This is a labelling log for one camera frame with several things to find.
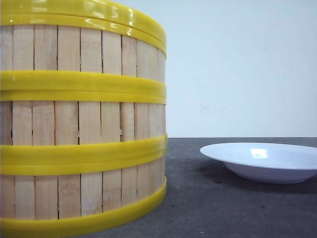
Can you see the white plate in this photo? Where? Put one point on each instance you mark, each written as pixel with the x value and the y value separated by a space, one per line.
pixel 266 162

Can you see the bamboo steamer drawer with buns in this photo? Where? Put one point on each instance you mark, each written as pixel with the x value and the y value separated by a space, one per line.
pixel 95 202

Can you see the woven bamboo steamer lid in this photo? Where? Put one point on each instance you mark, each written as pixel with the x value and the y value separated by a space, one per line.
pixel 96 14

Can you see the bamboo steamer drawer single bun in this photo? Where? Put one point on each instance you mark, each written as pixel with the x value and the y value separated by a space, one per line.
pixel 93 141

